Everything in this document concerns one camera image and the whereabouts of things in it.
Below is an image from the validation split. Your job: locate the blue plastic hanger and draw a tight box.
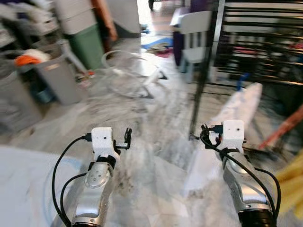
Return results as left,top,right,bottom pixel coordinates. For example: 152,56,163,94
237,72,250,91

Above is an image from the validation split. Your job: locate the white shirt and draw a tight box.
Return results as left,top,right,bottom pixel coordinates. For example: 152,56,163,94
182,83,264,197

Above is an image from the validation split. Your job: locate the grey laundry bin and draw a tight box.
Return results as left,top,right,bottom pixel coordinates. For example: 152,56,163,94
14,47,89,105

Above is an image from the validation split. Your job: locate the black metal drying rack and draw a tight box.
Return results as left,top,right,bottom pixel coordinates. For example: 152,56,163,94
189,0,303,140

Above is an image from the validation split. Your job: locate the yellow shirt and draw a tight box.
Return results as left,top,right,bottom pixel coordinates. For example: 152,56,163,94
275,151,303,219

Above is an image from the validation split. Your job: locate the blue plastic tub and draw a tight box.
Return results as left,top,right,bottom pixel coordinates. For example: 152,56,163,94
33,85,55,103

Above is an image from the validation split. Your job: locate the colourful floor rug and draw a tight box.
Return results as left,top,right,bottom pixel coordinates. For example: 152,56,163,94
141,37,174,58

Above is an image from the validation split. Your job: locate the green laundry basket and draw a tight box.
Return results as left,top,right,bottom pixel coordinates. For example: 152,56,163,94
71,24,106,70

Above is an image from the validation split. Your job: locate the white plastic chair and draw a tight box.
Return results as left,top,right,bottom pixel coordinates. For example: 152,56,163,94
179,9,214,84

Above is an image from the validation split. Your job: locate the large grey bin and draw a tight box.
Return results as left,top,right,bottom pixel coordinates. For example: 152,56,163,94
0,71,44,134

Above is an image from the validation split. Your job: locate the brown wooden board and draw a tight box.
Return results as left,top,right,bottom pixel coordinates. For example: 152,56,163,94
91,0,118,41

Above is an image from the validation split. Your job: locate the orange cloth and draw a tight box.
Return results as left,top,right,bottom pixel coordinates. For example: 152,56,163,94
14,53,44,67

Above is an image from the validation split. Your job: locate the white storage bin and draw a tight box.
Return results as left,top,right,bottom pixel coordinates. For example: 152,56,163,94
53,0,98,35

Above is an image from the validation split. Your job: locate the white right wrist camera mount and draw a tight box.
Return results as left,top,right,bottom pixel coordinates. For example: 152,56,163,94
220,120,246,153

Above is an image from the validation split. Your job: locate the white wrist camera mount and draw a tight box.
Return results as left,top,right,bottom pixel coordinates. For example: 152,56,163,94
91,127,117,159
220,120,246,153

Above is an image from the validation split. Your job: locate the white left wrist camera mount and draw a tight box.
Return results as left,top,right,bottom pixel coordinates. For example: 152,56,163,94
91,127,117,159

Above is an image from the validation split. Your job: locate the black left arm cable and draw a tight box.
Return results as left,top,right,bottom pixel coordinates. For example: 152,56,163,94
60,172,89,226
51,134,93,227

